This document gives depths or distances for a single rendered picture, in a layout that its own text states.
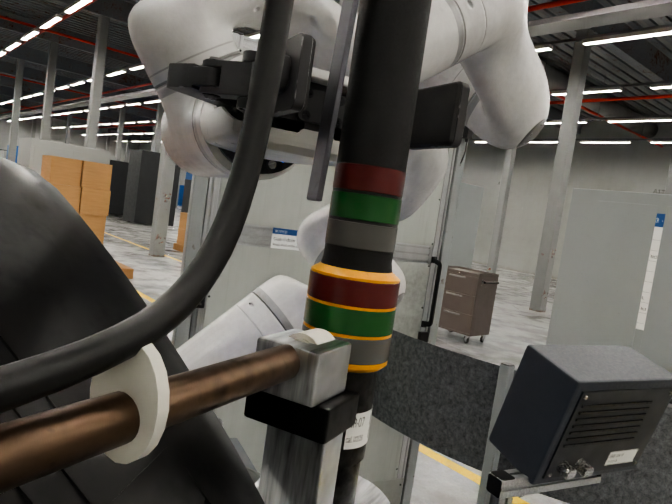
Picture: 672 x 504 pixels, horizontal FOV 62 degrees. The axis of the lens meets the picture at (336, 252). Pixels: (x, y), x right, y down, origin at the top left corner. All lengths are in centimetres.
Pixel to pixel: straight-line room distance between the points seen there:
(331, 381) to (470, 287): 689
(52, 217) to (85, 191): 811
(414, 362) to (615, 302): 451
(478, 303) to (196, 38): 679
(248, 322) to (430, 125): 69
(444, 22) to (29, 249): 45
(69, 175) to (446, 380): 686
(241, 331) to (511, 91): 55
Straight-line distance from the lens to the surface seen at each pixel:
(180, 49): 46
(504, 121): 77
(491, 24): 66
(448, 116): 29
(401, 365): 239
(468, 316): 714
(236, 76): 28
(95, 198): 845
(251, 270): 217
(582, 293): 679
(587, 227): 681
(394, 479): 283
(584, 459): 103
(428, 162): 86
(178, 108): 46
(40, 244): 28
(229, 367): 19
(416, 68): 27
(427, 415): 233
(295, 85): 24
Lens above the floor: 142
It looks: 4 degrees down
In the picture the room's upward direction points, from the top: 8 degrees clockwise
